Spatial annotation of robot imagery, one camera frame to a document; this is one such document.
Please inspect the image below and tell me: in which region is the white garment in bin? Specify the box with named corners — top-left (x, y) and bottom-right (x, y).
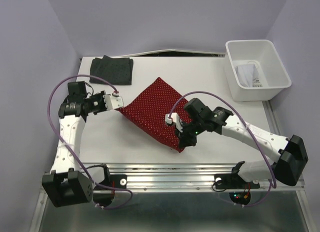
top-left (235, 61), bottom-right (263, 88)

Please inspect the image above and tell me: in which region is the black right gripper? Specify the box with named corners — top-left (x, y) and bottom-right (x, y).
top-left (174, 117), bottom-right (206, 149)

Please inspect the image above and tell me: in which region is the dark grey dotted skirt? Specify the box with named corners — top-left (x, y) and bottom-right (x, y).
top-left (90, 55), bottom-right (134, 86)

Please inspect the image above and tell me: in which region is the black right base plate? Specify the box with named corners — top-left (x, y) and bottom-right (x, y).
top-left (212, 173), bottom-right (260, 191)

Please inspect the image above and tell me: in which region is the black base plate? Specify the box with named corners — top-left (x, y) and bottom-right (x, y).
top-left (100, 174), bottom-right (128, 189)
top-left (212, 173), bottom-right (260, 191)

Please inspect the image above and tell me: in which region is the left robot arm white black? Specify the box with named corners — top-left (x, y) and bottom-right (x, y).
top-left (41, 81), bottom-right (109, 208)

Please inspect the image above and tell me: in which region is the aluminium rail frame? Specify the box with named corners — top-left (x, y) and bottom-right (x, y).
top-left (39, 163), bottom-right (306, 193)

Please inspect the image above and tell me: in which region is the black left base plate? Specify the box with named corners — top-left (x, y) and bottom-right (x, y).
top-left (100, 174), bottom-right (128, 189)

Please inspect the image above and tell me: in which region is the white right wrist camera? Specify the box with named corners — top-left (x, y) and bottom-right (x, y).
top-left (164, 112), bottom-right (186, 134)

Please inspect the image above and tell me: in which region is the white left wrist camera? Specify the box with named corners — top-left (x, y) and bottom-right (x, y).
top-left (103, 92), bottom-right (124, 111)

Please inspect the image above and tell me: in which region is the white plastic bin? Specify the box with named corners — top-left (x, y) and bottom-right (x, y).
top-left (224, 39), bottom-right (292, 102)

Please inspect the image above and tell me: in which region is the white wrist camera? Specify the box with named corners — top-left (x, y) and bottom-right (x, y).
top-left (103, 92), bottom-right (124, 111)
top-left (164, 112), bottom-right (186, 134)

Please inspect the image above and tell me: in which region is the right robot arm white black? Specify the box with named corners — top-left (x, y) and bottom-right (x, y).
top-left (171, 98), bottom-right (309, 189)

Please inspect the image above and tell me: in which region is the red dotted skirt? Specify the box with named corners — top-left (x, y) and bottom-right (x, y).
top-left (118, 77), bottom-right (183, 153)

